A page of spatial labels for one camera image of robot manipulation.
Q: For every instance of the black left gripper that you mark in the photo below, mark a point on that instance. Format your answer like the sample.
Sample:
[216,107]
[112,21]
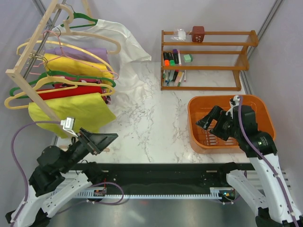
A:
[96,142]

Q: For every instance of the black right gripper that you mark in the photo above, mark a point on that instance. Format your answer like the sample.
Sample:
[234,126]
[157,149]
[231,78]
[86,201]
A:
[217,113]

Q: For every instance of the yellow-green trousers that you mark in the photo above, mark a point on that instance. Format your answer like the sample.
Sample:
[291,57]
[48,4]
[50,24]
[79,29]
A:
[89,110]

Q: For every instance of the yellow velvet hanger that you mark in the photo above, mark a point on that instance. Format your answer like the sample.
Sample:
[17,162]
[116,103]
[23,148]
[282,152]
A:
[35,95]

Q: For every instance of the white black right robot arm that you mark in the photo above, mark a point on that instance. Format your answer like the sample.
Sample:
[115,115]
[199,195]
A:
[274,206]

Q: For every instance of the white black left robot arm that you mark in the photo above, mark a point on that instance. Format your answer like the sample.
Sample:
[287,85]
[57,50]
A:
[39,205]

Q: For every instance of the green velvet hanger lower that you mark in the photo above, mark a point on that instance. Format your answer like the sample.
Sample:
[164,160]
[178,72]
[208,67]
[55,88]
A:
[73,77]

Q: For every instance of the green velvet hanger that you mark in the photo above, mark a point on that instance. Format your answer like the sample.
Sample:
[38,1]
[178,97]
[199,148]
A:
[92,21]
[73,77]

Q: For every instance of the beige wooden hanger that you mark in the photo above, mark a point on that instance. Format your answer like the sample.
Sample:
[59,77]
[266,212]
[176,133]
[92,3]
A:
[69,32]

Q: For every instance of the cream plastic hanger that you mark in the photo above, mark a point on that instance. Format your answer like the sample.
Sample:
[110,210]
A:
[70,46]

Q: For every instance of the green velvet hanger top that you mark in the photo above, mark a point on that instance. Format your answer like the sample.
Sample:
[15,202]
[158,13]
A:
[92,21]

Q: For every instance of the orange plastic basket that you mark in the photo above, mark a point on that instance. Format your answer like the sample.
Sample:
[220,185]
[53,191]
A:
[203,142]

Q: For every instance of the pink patterned garment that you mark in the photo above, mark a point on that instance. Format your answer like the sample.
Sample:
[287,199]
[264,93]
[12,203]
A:
[92,81]

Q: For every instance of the white t-shirt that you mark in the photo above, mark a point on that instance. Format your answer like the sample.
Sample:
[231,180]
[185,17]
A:
[129,85]

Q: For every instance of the wooden desk shelf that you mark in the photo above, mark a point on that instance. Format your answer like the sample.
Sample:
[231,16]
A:
[217,61]

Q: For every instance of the markers on lower shelf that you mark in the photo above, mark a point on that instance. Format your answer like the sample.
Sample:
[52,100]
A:
[174,78]

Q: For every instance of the green eraser block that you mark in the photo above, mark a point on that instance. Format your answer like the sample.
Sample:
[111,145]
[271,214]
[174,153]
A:
[188,58]

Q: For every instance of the green highlighter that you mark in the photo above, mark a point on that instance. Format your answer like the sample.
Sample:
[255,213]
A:
[171,59]

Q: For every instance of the pink white pen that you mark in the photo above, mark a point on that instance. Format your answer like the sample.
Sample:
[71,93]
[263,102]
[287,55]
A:
[179,58]

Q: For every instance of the orange highlighter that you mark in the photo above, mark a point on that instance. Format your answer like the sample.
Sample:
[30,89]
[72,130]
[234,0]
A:
[166,59]

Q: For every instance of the red garment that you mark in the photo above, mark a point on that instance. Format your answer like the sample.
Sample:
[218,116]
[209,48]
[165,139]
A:
[81,90]

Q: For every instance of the purple cap marker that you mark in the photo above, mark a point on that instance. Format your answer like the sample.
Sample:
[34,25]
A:
[175,56]

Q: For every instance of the brown cube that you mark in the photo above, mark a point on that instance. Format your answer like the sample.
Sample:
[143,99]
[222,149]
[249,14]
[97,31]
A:
[197,34]

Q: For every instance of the small white plastic item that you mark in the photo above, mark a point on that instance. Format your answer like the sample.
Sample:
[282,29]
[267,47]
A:
[179,35]

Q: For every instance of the purple garment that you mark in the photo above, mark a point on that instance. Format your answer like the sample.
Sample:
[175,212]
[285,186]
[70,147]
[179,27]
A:
[99,52]

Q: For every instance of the yellow garment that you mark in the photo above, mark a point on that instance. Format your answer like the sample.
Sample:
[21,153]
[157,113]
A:
[86,68]

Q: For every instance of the wooden clothes rack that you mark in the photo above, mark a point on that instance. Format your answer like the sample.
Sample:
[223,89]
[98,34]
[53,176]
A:
[26,61]

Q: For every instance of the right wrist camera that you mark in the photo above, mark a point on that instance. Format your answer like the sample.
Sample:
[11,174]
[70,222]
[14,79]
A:
[234,102]

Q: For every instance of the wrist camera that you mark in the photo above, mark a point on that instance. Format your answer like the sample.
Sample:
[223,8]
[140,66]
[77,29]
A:
[234,102]
[68,125]

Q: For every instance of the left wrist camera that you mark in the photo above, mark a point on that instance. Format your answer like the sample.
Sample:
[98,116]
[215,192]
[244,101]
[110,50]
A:
[68,125]

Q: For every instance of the cable tray rail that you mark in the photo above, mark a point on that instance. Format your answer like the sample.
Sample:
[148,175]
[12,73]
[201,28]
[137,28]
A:
[211,193]

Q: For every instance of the pink wire hanger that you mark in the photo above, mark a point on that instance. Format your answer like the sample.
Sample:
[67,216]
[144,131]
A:
[43,35]

